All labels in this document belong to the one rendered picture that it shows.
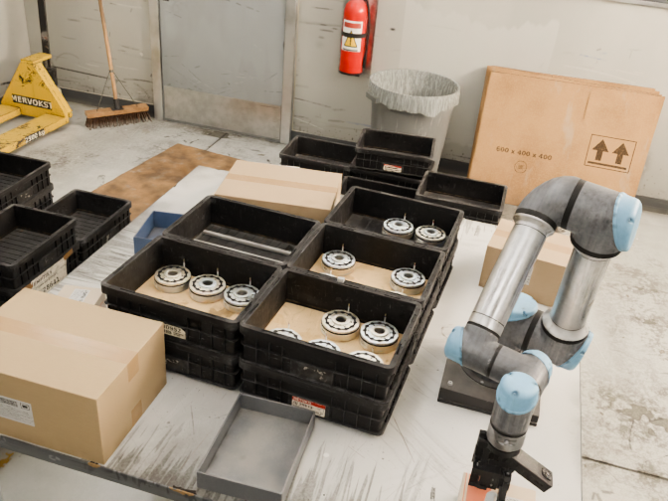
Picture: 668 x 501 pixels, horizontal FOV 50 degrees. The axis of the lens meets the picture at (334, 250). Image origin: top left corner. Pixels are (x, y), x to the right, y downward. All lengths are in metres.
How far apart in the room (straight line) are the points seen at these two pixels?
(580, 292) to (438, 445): 0.51
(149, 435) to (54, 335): 0.33
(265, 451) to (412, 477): 0.35
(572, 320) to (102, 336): 1.13
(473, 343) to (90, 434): 0.87
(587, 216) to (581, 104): 3.09
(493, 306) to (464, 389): 0.45
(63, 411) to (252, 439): 0.44
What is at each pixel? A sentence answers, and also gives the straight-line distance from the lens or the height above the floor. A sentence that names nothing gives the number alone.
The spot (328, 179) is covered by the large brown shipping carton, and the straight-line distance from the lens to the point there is 2.59.
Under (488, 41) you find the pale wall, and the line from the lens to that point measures 4.75.
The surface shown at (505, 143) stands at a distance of 4.69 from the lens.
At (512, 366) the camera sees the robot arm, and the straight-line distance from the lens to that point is 1.52.
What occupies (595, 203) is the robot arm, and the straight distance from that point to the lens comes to 1.60.
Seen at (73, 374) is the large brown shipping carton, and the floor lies 0.90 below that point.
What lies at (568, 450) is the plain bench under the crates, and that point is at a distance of 1.94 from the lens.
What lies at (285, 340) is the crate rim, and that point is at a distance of 1.73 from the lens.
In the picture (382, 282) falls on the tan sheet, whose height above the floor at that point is 0.83.
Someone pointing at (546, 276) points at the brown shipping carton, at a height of 0.81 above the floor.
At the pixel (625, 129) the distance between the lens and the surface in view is 4.71.
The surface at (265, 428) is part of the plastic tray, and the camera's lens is 1.82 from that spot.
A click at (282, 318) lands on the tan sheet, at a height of 0.83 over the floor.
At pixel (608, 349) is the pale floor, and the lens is 3.60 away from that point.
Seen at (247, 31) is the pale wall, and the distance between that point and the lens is 5.11.
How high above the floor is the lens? 1.99
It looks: 31 degrees down
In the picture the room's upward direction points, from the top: 5 degrees clockwise
